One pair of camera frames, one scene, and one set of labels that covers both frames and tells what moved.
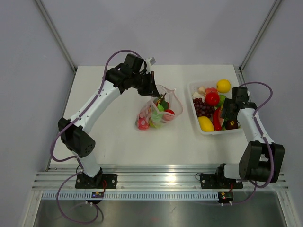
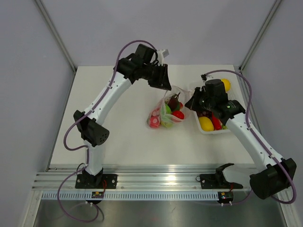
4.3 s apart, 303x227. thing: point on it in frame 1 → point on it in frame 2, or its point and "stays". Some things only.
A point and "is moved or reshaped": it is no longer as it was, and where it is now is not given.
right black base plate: [215, 181] stays
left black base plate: [101, 181] stays
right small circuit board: [224, 197] stays
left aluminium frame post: [57, 35] stays
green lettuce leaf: [157, 115] → [165, 113]
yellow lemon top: [223, 85] stays
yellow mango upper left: [206, 125] stays
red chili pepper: [216, 115] stays
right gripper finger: [227, 111] → [193, 102]
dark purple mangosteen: [231, 124] → [173, 101]
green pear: [157, 126] → [169, 125]
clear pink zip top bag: [163, 109] is moved or reshaped
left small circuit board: [97, 195] stays
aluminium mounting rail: [146, 178] stays
